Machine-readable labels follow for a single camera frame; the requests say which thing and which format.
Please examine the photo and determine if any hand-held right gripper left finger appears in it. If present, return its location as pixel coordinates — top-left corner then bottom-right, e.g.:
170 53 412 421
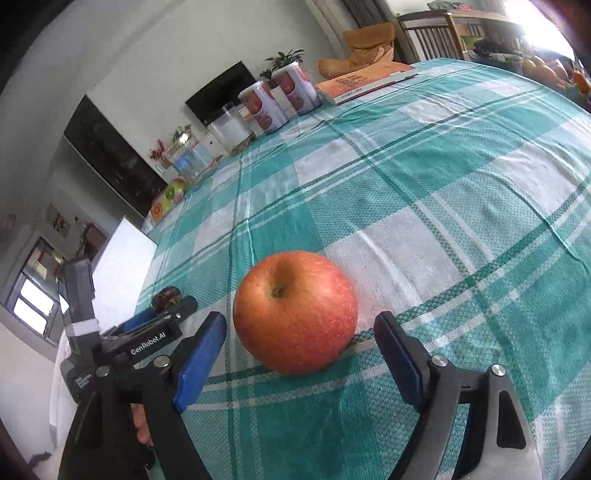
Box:
58 311 227 480

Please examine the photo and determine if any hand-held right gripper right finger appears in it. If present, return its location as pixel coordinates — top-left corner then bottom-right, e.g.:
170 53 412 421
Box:
373 311 543 480

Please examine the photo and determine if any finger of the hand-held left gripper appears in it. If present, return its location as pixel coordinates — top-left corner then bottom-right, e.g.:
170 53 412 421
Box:
104 308 160 337
157 296 198 326

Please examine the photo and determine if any large dark water chestnut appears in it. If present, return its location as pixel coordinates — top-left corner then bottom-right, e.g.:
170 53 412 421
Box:
152 286 182 312

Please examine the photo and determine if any red apple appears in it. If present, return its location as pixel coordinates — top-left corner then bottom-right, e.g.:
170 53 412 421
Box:
233 251 359 376

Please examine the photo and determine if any person's left hand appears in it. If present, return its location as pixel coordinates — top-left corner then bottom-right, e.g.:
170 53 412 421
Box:
131 401 155 448

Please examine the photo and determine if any white foam board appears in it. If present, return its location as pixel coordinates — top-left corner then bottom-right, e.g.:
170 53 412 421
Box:
90 216 158 342

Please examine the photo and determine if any kitchen window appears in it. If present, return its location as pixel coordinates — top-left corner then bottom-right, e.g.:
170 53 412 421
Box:
0 235 70 337

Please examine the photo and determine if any colourful fruit packet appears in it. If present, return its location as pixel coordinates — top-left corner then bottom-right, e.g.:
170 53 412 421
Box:
150 176 189 223

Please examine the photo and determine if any clear jar gold lid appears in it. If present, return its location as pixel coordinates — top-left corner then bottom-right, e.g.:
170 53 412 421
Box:
168 138 215 183

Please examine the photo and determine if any teal checkered tablecloth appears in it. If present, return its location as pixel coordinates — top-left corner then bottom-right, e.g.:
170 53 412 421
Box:
136 59 591 480

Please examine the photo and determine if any dark glass cabinet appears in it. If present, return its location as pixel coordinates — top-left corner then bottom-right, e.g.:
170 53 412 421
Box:
63 95 168 215

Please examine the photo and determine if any clear container black lid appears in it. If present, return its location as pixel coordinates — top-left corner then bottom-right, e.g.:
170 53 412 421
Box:
206 102 252 153

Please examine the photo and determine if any orange label can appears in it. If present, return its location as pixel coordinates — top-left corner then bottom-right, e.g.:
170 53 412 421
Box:
238 80 289 136
271 62 322 116

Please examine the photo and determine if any black television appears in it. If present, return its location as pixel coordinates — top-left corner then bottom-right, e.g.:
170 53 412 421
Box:
185 60 257 126

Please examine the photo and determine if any green potted plant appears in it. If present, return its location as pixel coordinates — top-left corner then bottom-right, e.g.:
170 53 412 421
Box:
264 49 305 75

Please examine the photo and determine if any orange book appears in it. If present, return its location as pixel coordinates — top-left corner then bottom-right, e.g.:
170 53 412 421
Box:
316 62 419 106

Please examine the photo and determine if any orange plush toy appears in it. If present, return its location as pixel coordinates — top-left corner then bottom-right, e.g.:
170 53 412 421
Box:
318 23 398 78

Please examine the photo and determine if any wooden chair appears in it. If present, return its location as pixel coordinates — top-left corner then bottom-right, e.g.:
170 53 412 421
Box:
397 10 467 63

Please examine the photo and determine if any grey curtain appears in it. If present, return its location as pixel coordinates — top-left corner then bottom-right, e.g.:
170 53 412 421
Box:
307 0 389 28

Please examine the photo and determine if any wall picture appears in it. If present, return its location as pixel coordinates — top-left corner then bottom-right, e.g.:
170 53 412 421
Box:
46 203 72 238

